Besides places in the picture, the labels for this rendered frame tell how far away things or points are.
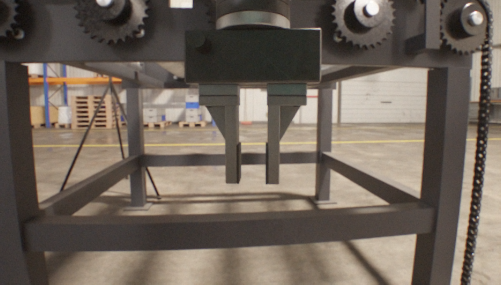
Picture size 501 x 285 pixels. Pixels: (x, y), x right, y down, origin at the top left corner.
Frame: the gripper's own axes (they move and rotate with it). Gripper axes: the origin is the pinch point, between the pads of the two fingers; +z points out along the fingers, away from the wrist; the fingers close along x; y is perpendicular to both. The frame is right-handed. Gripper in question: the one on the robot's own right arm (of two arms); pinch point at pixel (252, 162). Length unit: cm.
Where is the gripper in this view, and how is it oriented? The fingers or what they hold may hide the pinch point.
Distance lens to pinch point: 26.9
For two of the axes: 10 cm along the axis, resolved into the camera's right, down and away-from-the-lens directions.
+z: 0.0, 10.0, 0.8
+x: 10.0, 0.0, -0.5
